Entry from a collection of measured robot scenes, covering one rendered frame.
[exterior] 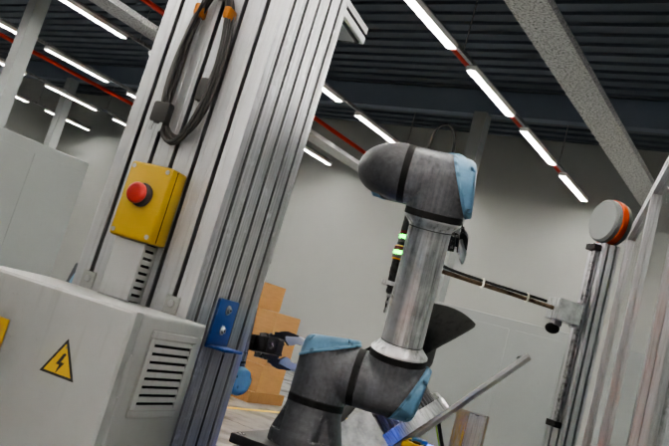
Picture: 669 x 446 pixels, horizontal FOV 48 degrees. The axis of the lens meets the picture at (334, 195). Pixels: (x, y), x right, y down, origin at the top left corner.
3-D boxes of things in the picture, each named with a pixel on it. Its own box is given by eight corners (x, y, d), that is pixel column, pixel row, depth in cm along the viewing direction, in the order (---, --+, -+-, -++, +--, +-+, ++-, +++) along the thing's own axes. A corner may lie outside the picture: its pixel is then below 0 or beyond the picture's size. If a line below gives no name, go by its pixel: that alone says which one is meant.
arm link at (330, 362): (294, 388, 160) (312, 326, 162) (354, 407, 158) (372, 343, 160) (283, 390, 148) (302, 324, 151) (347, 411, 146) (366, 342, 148)
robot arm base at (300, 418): (324, 462, 142) (337, 409, 143) (254, 436, 148) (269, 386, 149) (348, 457, 156) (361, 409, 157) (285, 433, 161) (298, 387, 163)
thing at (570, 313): (568, 327, 255) (574, 303, 256) (581, 329, 248) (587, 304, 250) (544, 319, 252) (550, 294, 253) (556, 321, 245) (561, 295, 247)
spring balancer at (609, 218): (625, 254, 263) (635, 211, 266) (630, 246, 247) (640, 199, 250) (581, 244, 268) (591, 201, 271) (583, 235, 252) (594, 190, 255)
